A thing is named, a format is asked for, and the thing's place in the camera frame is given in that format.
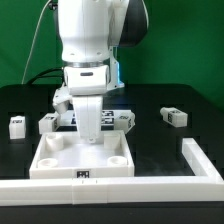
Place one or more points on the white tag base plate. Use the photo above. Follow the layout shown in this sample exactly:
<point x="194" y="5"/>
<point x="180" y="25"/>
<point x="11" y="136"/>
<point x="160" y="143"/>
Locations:
<point x="108" y="117"/>

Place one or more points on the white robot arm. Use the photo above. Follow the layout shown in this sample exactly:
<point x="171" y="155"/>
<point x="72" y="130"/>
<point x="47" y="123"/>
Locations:
<point x="90" y="30"/>

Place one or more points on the white L-shaped fence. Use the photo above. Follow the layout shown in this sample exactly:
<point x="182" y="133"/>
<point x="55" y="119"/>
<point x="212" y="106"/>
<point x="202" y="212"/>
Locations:
<point x="206" y="184"/>

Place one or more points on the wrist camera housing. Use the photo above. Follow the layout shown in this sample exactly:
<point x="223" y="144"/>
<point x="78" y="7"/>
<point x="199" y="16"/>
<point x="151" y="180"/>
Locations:
<point x="61" y="100"/>

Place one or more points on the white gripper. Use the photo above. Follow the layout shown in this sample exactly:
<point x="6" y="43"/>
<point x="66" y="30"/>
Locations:
<point x="87" y="87"/>

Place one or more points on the white square tabletop part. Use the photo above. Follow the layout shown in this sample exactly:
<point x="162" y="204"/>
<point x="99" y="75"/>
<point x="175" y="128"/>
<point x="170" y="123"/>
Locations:
<point x="66" y="155"/>

